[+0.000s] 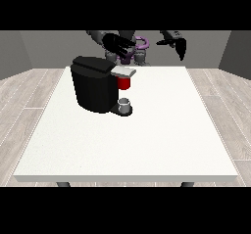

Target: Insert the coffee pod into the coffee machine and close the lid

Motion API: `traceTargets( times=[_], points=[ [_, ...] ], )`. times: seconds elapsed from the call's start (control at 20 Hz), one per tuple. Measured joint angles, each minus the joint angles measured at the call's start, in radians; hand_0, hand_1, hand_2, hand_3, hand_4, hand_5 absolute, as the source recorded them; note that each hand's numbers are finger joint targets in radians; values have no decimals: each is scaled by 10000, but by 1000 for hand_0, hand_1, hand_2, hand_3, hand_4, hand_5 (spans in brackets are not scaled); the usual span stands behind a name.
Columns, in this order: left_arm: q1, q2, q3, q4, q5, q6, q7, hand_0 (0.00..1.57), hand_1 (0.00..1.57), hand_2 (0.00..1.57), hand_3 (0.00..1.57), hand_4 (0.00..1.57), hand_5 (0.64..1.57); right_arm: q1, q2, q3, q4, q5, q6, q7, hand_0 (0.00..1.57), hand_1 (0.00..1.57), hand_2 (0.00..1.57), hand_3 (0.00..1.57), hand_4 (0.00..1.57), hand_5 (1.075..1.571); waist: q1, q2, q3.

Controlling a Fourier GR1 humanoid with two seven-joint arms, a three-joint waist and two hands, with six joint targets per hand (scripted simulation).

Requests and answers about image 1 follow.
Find small grey cup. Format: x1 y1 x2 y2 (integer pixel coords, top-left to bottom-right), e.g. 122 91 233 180
118 97 131 114

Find red pod holder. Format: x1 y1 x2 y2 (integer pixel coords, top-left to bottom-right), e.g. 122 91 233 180
117 75 131 91

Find pale grey machine lid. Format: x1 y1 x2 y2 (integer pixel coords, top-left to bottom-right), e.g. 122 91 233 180
110 65 137 78

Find black coffee machine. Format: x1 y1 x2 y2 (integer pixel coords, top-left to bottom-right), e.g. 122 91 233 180
70 56 133 117

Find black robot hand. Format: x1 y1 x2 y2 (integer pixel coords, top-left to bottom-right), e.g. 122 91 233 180
101 32 137 60
155 37 188 62

